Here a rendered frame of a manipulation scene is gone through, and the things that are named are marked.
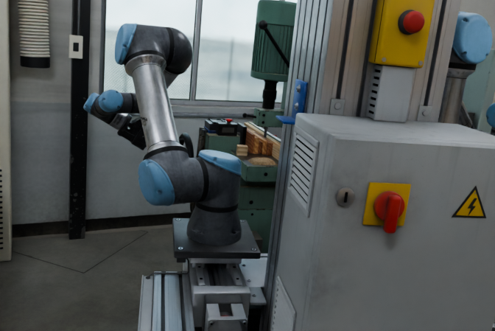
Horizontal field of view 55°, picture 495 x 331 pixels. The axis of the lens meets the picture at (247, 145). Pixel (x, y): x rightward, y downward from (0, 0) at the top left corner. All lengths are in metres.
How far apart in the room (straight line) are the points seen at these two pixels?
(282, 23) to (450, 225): 1.26
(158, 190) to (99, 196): 2.11
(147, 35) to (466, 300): 1.00
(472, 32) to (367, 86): 0.39
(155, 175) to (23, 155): 2.05
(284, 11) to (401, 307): 1.32
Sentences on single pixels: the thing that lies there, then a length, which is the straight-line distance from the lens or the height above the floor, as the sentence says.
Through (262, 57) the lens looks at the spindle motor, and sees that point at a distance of 1.92.
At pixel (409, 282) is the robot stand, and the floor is 1.00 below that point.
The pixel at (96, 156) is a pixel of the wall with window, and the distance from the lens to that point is 3.19.
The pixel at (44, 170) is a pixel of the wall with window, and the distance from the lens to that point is 3.18.
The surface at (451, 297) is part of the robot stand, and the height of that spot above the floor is 0.97.
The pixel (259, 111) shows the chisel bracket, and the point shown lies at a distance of 1.96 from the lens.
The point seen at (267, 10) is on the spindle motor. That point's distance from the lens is 1.92.
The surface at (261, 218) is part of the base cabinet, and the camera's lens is 1.89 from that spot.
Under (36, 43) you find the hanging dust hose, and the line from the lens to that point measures 2.86.
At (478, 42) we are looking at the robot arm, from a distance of 1.25.
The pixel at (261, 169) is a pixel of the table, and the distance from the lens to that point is 1.76.
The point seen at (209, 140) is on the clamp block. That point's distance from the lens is 1.91.
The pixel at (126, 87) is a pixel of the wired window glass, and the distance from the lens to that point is 3.20.
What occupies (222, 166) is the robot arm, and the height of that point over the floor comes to 1.03.
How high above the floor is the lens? 1.36
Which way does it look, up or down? 13 degrees down
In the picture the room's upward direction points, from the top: 6 degrees clockwise
